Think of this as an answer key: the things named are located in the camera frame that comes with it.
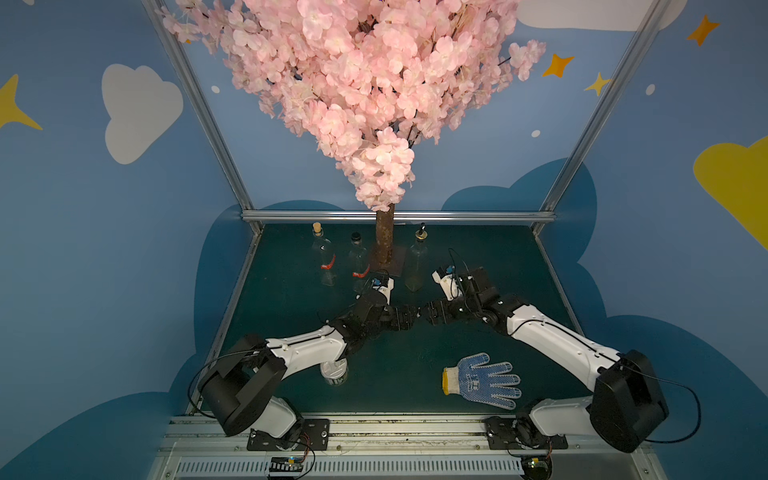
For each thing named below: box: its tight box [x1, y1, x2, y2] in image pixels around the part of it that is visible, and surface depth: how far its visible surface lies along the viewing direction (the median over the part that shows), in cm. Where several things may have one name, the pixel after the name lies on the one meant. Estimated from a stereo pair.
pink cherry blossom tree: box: [165, 0, 544, 273], surface depth 48 cm
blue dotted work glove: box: [442, 352, 522, 410], surface depth 84 cm
